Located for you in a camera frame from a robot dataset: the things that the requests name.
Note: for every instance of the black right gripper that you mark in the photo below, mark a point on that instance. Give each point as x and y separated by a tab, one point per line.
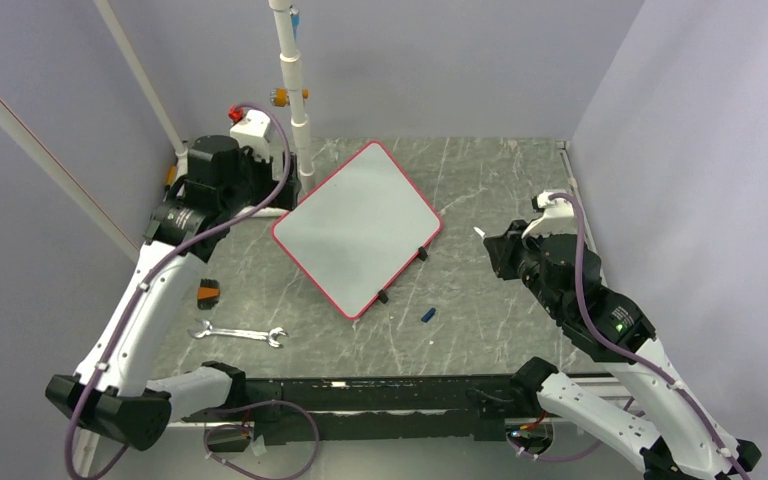
502	248

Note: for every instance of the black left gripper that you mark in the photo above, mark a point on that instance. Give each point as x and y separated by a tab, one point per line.
264	168

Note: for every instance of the blue marker cap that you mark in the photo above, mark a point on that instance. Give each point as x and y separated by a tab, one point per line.
428	315

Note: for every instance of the pink-framed whiteboard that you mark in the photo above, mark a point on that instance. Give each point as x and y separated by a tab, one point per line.
359	229

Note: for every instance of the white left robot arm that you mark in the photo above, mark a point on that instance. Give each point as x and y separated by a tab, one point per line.
111	392

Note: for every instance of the orange yellow pole clamp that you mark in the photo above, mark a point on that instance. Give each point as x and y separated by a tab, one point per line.
280	97

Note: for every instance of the black orange hex key set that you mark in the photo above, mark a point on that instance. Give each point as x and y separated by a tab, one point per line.
208	294

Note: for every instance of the white PVC vertical pole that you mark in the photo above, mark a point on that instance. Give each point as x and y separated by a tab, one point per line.
291	67

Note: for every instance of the silver open-end wrench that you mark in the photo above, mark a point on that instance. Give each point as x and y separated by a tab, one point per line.
206	329

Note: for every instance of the blue pole clip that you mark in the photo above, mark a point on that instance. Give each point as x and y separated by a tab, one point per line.
295	20

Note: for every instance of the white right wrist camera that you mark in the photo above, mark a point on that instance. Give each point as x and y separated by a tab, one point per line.
556	215

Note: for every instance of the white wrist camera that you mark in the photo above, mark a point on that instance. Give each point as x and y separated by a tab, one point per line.
251	128
556	215

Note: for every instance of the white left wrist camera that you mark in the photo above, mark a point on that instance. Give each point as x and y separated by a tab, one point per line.
251	128

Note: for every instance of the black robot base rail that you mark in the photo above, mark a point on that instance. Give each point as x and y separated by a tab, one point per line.
483	407

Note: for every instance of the white PVC pipe frame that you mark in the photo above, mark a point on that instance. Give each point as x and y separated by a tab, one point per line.
65	81

